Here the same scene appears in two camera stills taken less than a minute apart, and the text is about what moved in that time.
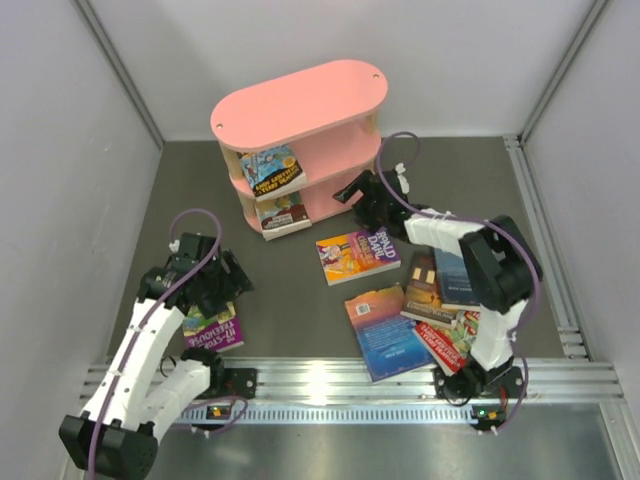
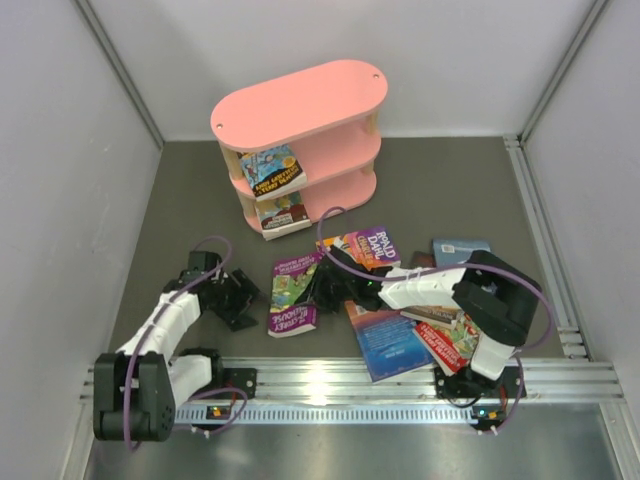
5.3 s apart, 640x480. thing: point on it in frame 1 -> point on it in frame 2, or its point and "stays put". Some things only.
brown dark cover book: (423, 295) stays put
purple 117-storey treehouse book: (216, 334) -> (290, 278)
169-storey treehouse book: (273, 172) stays put
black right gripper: (361, 183) -> (315, 294)
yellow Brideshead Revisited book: (282, 216) stays put
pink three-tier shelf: (330, 114) stays put
